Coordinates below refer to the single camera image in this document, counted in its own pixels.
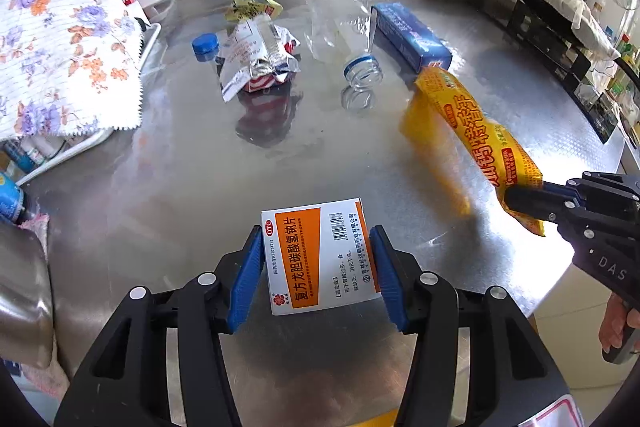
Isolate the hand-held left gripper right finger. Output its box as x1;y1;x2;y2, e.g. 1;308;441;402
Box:
367;224;583;427

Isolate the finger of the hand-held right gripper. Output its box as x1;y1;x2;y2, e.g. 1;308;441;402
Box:
504;186;577;225
542;178;585;204

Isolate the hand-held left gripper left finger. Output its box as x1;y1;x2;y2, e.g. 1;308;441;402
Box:
54;224;266;427

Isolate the white and orange medicine box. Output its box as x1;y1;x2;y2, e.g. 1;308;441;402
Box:
261;197;382;317

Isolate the yellow snack packet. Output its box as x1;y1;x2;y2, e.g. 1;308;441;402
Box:
412;66;547;238

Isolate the yellow bin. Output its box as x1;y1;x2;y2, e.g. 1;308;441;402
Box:
365;409;401;427

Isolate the person's right hand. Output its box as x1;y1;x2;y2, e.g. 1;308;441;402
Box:
599;293;640;355

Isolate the row of condiment bottles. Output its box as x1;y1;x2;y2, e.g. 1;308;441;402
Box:
607;37;640;108

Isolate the blue toothpaste box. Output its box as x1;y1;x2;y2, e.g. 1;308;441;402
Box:
371;2;453;74

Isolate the clear plastic bottle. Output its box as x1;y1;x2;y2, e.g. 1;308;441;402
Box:
305;0;385;92

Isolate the silver foil packet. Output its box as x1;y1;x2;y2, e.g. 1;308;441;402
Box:
215;19;302;102

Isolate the steel kettle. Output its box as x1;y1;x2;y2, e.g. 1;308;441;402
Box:
0;222;56;370

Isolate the blue bottle cap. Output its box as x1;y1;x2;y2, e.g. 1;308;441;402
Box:
192;33;221;62

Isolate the blue label bottle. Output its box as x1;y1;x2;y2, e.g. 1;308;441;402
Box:
0;172;31;225

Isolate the crumpled yellow wrapper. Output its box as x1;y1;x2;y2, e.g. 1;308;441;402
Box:
223;0;285;25

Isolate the floral cloth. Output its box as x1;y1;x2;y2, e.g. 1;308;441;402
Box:
0;0;146;140

